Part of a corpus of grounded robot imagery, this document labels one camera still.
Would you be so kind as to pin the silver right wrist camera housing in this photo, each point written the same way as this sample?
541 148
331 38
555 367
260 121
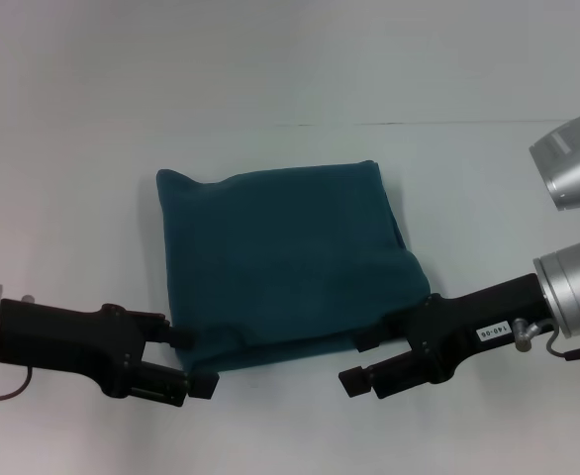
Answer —
572 163

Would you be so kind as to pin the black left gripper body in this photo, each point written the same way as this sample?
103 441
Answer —
67 341

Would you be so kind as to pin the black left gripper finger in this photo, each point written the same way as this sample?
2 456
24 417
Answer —
201 386
176 336

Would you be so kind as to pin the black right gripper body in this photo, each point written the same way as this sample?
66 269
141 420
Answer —
483 321

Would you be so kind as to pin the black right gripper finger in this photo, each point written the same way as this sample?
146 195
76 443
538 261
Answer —
369 341
359 383

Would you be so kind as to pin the blue shirt with FREE print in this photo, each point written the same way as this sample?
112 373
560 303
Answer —
280 257

